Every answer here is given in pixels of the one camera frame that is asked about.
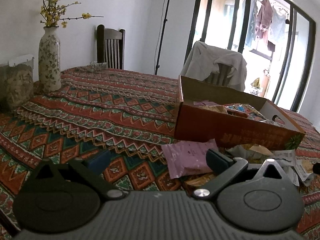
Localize dark wooden chair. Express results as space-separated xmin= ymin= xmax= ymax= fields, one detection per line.
xmin=97 ymin=24 xmax=126 ymax=70
xmin=204 ymin=64 xmax=235 ymax=88

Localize crumpled yellow-white snack packet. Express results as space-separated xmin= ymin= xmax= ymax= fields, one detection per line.
xmin=226 ymin=144 xmax=275 ymax=160

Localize hanging blue garment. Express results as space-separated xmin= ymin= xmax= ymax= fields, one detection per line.
xmin=246 ymin=0 xmax=258 ymax=47

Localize hanging grey-blue shirt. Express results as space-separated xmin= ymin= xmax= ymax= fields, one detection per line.
xmin=270 ymin=9 xmax=287 ymax=43

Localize black sliding door frame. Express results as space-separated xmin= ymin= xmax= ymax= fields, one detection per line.
xmin=186 ymin=0 xmax=317 ymax=113

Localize small floral fabric pouch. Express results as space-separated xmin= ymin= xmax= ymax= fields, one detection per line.
xmin=86 ymin=61 xmax=108 ymax=72

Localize orange cardboard box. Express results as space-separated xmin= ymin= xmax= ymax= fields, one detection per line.
xmin=174 ymin=75 xmax=306 ymax=150

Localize hanging maroon garment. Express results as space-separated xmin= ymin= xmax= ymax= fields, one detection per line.
xmin=256 ymin=0 xmax=273 ymax=40

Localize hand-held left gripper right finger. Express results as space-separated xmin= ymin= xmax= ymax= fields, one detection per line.
xmin=192 ymin=149 xmax=284 ymax=201

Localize black light stand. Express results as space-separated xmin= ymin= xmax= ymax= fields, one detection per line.
xmin=154 ymin=0 xmax=174 ymax=75

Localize white snack packet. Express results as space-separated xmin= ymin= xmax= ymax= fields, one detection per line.
xmin=274 ymin=149 xmax=297 ymax=165
xmin=292 ymin=159 xmax=315 ymax=187

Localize yellow-orange snack packet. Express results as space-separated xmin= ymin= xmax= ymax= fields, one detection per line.
xmin=184 ymin=172 xmax=215 ymax=193

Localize floral ceramic vase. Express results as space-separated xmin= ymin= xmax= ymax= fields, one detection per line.
xmin=38 ymin=27 xmax=61 ymax=93

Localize yellow flower branches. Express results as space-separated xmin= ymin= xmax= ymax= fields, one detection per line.
xmin=39 ymin=0 xmax=104 ymax=28

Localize pale yellow snack packet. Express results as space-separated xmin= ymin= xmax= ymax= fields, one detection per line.
xmin=200 ymin=104 xmax=227 ymax=114

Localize beige tall bundle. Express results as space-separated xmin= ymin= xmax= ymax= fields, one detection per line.
xmin=262 ymin=71 xmax=271 ymax=97

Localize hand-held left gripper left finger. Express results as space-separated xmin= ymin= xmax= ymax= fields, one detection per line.
xmin=35 ymin=150 xmax=125 ymax=201

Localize orange and blue snack packet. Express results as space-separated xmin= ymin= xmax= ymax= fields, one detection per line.
xmin=224 ymin=104 xmax=267 ymax=122

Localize chair with white shirt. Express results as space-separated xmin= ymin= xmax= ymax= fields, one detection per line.
xmin=180 ymin=41 xmax=247 ymax=92

